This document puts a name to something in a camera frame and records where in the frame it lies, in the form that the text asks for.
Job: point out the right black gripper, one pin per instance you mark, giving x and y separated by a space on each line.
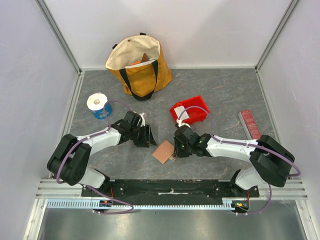
181 146

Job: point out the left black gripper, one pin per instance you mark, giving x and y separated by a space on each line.
147 138

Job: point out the tan leather card holder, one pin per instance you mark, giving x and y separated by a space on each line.
164 152

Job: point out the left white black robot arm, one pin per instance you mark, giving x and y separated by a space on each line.
69 161

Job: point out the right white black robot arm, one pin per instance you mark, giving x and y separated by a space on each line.
270 162

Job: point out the white card stack in bin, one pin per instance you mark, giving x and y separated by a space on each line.
181 113

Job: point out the red plastic bin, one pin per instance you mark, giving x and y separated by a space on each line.
195 107

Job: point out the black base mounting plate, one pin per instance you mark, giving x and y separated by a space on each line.
174 191

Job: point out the yellow canvas tote bag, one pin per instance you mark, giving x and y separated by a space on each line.
141 80

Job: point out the orange item inside bag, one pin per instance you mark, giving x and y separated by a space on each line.
135 63

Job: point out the red rectangular box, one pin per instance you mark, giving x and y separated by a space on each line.
249 125

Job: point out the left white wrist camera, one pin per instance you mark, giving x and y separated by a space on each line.
142 122

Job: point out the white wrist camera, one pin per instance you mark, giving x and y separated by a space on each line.
180 123
142 122

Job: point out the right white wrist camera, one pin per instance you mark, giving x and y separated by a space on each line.
180 123

